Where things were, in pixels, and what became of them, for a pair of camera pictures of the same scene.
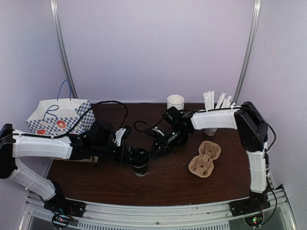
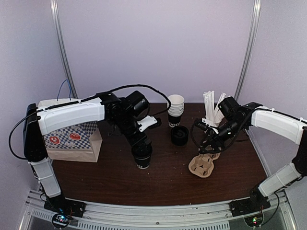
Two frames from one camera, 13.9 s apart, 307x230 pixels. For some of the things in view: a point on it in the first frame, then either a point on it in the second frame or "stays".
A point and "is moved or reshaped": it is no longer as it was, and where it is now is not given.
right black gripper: x=161 y=145 -> x=212 y=141
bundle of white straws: x=222 y=103 stays
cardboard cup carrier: x=202 y=165 stays
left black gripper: x=127 y=156 -> x=134 y=142
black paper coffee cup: x=140 y=162 is moved or reshaped
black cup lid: x=139 y=157 is moved or reshaped
